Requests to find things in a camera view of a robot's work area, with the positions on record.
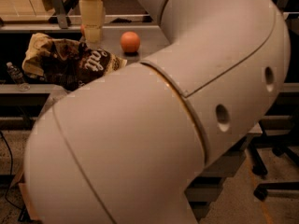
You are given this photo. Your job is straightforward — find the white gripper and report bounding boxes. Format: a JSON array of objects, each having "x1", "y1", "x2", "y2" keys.
[{"x1": 79, "y1": 0, "x2": 106, "y2": 49}]

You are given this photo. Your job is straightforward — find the brown chip bag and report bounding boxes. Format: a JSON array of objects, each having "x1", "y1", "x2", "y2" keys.
[{"x1": 22, "y1": 33, "x2": 127, "y2": 91}]

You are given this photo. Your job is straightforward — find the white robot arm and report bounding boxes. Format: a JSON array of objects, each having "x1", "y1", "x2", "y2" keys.
[{"x1": 24, "y1": 0, "x2": 290, "y2": 224}]

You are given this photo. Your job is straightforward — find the red apple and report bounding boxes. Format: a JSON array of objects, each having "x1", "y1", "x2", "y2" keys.
[{"x1": 80, "y1": 24, "x2": 85, "y2": 37}]

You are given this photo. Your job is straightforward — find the orange fruit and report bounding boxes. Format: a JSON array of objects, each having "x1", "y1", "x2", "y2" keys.
[{"x1": 121, "y1": 32, "x2": 140, "y2": 53}]

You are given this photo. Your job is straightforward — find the clear water bottle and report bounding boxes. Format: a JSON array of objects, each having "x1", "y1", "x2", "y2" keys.
[{"x1": 7, "y1": 62, "x2": 30, "y2": 91}]

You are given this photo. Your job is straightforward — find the grey drawer cabinet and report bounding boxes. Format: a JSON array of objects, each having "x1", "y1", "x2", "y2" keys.
[{"x1": 26, "y1": 32, "x2": 263, "y2": 224}]

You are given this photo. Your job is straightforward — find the black office chair base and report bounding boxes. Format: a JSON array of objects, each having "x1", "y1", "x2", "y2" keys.
[{"x1": 249, "y1": 125, "x2": 299, "y2": 202}]

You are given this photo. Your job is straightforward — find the left metal rail bracket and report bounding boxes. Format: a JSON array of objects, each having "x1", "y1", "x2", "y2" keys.
[{"x1": 50, "y1": 0, "x2": 68, "y2": 29}]

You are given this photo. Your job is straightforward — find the black floor cable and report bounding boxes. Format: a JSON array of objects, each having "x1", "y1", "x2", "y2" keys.
[{"x1": 0, "y1": 130, "x2": 24, "y2": 212}]

